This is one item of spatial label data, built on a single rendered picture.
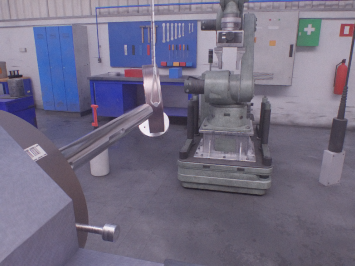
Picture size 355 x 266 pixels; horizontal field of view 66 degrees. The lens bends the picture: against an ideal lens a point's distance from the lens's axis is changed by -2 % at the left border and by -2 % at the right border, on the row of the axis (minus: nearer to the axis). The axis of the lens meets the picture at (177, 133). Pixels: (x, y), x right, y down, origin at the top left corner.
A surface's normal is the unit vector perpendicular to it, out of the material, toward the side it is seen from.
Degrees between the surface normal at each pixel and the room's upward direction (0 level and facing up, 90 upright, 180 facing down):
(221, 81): 62
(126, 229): 0
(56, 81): 90
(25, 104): 90
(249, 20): 48
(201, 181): 90
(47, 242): 90
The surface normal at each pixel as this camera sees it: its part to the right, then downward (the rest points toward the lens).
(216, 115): -0.72, 0.21
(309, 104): -0.26, 0.29
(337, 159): 0.33, 0.28
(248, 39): -0.16, -0.42
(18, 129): 0.50, -0.78
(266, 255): 0.00, -0.96
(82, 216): 0.97, 0.05
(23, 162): 0.69, -0.63
